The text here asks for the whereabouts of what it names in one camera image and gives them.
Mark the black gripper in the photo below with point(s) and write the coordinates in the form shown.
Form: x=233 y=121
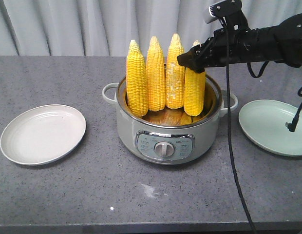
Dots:
x=225 y=47

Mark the yellow corn cob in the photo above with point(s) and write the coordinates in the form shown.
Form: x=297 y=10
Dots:
x=175 y=74
x=136 y=81
x=194 y=92
x=155 y=72

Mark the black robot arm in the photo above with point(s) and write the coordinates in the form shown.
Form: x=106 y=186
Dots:
x=281 y=43

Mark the pale green electric pot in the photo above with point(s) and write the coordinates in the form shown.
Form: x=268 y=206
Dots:
x=170 y=137

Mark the green round plate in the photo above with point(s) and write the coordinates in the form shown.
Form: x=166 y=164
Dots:
x=264 y=123

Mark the beige round plate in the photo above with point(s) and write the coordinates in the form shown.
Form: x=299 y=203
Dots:
x=43 y=134

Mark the grey pleated curtain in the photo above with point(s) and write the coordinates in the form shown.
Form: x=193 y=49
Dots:
x=98 y=27

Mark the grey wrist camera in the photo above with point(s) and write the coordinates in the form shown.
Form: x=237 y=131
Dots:
x=230 y=10

